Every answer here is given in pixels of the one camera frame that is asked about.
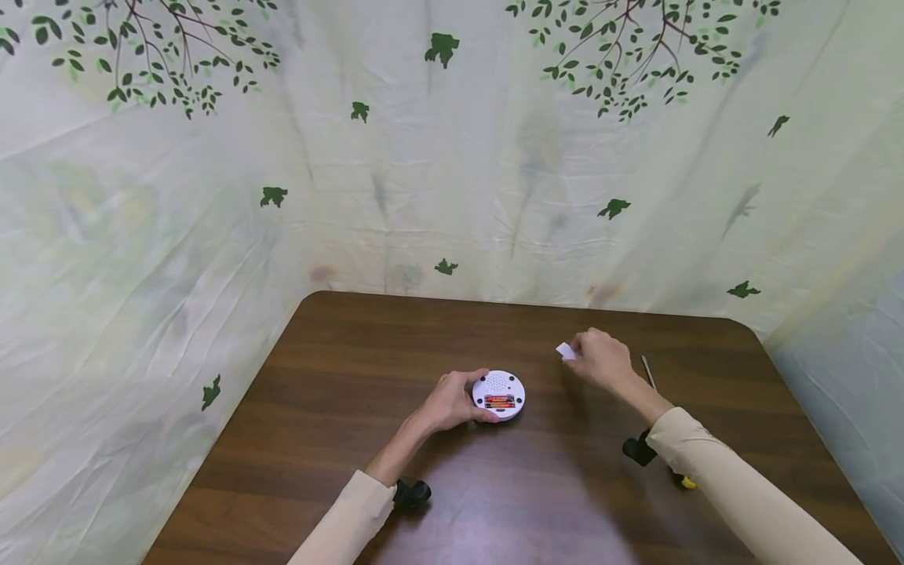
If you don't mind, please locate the person's right forearm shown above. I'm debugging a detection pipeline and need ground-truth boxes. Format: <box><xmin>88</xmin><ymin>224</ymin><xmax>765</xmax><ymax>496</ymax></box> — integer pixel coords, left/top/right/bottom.
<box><xmin>615</xmin><ymin>370</ymin><xmax>865</xmax><ymax>565</ymax></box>

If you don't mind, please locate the person's left forearm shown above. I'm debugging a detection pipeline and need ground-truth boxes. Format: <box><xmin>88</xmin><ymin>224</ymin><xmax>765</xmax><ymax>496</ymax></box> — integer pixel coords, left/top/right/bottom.
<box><xmin>287</xmin><ymin>413</ymin><xmax>438</xmax><ymax>565</ymax></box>

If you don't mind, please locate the person's left hand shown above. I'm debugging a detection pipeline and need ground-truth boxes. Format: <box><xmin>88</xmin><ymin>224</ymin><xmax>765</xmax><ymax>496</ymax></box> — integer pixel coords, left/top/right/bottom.
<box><xmin>421</xmin><ymin>368</ymin><xmax>501</xmax><ymax>436</ymax></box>

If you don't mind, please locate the yellow handled screwdriver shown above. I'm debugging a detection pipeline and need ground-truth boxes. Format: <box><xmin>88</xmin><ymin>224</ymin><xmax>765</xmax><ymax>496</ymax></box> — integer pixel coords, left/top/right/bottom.
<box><xmin>640</xmin><ymin>355</ymin><xmax>699</xmax><ymax>490</ymax></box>

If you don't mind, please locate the person's right hand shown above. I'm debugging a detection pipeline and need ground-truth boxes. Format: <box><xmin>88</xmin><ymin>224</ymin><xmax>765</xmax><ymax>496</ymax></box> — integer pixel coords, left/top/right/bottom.
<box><xmin>563</xmin><ymin>327</ymin><xmax>641</xmax><ymax>396</ymax></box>

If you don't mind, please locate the white round device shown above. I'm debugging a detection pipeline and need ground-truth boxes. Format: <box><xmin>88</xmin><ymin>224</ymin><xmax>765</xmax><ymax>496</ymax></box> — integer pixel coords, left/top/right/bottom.
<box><xmin>471</xmin><ymin>370</ymin><xmax>527</xmax><ymax>422</ymax></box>

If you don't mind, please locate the black wrist band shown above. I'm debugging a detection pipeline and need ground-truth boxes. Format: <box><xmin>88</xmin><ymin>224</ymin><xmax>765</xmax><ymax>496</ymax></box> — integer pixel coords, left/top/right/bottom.
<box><xmin>621</xmin><ymin>428</ymin><xmax>659</xmax><ymax>468</ymax></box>
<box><xmin>392</xmin><ymin>479</ymin><xmax>432</xmax><ymax>511</ymax></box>

